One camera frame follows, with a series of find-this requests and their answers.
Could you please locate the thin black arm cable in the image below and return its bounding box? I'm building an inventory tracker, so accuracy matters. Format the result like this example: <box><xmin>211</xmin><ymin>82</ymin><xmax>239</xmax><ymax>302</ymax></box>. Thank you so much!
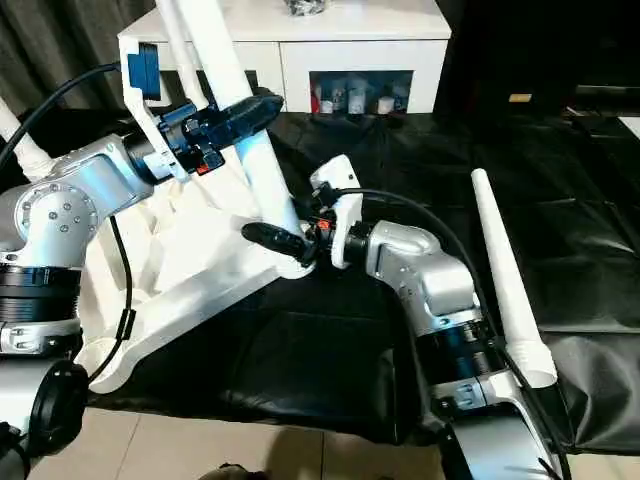
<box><xmin>88</xmin><ymin>214</ymin><xmax>139</xmax><ymax>382</ymax></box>

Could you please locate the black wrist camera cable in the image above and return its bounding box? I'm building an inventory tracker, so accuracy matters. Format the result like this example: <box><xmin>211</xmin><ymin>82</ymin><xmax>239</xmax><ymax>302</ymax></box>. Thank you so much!
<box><xmin>329</xmin><ymin>187</ymin><xmax>572</xmax><ymax>480</ymax></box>
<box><xmin>0</xmin><ymin>62</ymin><xmax>124</xmax><ymax>167</ymax></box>

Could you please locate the white plastic table leg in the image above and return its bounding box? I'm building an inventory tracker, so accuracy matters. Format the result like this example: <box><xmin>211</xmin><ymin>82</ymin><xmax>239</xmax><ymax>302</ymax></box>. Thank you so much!
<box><xmin>470</xmin><ymin>168</ymin><xmax>559</xmax><ymax>389</ymax></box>
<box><xmin>193</xmin><ymin>0</ymin><xmax>315</xmax><ymax>279</ymax></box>
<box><xmin>157</xmin><ymin>0</ymin><xmax>207</xmax><ymax>109</ymax></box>
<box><xmin>0</xmin><ymin>97</ymin><xmax>52</xmax><ymax>180</ymax></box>

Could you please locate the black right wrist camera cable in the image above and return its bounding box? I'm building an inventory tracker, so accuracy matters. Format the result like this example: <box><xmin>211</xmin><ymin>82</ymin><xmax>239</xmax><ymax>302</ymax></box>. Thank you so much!
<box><xmin>329</xmin><ymin>187</ymin><xmax>572</xmax><ymax>480</ymax></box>

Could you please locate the white cabinet with glass doors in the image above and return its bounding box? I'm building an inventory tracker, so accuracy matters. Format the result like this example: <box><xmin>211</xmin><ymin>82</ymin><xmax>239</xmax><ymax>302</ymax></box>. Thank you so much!
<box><xmin>118</xmin><ymin>0</ymin><xmax>454</xmax><ymax>116</ymax></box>

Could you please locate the black work mat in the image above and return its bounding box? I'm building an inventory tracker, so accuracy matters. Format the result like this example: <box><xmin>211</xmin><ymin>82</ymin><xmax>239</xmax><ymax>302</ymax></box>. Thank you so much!
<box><xmin>0</xmin><ymin>107</ymin><xmax>640</xmax><ymax>456</ymax></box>

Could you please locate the black left wrist camera cable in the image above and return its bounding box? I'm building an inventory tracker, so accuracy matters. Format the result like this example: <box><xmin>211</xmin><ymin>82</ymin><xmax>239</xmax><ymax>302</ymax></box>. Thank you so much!
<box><xmin>0</xmin><ymin>62</ymin><xmax>124</xmax><ymax>167</ymax></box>

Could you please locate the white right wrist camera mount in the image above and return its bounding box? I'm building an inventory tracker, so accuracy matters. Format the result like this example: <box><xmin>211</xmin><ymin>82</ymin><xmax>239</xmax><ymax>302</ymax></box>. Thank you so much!
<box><xmin>308</xmin><ymin>154</ymin><xmax>365</xmax><ymax>270</ymax></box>

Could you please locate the grey curtain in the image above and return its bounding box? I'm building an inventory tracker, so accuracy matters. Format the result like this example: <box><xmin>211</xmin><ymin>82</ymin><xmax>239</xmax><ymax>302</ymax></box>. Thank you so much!
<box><xmin>0</xmin><ymin>0</ymin><xmax>156</xmax><ymax>119</ymax></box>

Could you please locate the black tangled bundle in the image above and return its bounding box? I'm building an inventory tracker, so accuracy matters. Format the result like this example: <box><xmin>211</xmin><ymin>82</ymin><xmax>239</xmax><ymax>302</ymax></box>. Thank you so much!
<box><xmin>284</xmin><ymin>0</ymin><xmax>327</xmax><ymax>18</ymax></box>

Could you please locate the white plastic table top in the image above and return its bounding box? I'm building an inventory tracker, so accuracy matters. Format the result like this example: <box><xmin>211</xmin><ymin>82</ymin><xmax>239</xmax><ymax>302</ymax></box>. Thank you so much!
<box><xmin>74</xmin><ymin>119</ymin><xmax>320</xmax><ymax>394</ymax></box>

